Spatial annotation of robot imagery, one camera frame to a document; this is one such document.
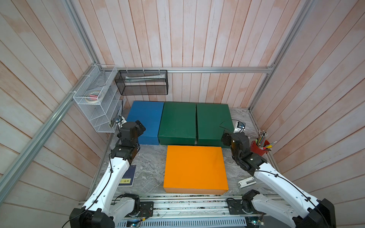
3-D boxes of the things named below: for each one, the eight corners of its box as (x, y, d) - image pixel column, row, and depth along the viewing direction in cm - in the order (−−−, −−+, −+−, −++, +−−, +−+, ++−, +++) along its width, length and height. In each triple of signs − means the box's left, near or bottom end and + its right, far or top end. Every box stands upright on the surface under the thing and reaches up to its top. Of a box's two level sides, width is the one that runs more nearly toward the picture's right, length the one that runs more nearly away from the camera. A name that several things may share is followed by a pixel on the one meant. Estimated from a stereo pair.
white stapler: (240, 188, 82) (242, 187, 79) (236, 182, 84) (239, 180, 81) (253, 184, 84) (256, 182, 80) (249, 178, 86) (252, 176, 83)
